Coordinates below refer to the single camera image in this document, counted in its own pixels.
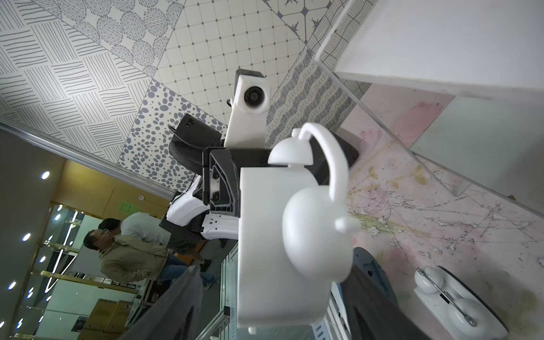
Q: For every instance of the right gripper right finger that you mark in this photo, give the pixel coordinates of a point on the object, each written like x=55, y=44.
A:
x=373, y=316

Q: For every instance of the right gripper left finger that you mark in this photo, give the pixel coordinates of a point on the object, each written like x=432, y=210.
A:
x=175, y=315

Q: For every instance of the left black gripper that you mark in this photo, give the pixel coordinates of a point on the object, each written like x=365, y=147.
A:
x=222, y=176

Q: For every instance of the white metal twin-bell alarm clock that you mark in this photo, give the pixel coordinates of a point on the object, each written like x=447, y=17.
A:
x=461, y=312

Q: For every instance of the white plastic twin-bell alarm clock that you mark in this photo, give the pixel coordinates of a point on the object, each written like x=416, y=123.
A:
x=295, y=232

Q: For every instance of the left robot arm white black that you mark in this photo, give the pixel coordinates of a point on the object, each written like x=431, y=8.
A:
x=187, y=212

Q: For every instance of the right blue round alarm clock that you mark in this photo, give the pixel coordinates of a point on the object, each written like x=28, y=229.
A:
x=365, y=261

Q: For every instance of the white two-tier shelf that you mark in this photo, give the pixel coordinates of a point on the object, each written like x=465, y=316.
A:
x=486, y=55

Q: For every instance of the man in white shirt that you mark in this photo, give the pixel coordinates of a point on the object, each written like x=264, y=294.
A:
x=147, y=228

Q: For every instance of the man in beige jacket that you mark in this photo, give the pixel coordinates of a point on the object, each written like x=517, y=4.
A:
x=127, y=259

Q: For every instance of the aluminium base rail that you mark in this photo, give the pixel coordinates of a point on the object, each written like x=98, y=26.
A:
x=218, y=315

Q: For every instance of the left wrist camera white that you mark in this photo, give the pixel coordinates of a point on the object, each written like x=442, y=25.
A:
x=250, y=106

